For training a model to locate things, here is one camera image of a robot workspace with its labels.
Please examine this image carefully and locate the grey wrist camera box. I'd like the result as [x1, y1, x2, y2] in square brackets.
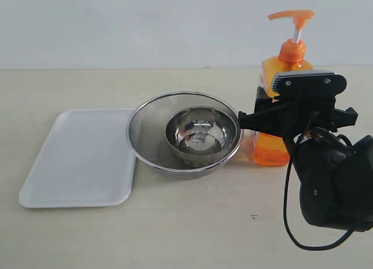
[271, 69, 336, 93]

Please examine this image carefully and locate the small stainless steel bowl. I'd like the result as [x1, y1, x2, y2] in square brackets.
[165, 106, 240, 166]

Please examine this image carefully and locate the white rectangular plastic tray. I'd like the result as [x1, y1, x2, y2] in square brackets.
[19, 108, 136, 208]

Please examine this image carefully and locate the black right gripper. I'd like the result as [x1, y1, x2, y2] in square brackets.
[237, 74, 358, 141]

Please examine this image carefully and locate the orange pump soap bottle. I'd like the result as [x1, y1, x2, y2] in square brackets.
[252, 9, 314, 167]

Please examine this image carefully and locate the steel mesh strainer basket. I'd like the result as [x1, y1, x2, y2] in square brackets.
[126, 92, 244, 180]

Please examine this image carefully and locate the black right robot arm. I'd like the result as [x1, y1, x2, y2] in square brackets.
[238, 70, 372, 232]

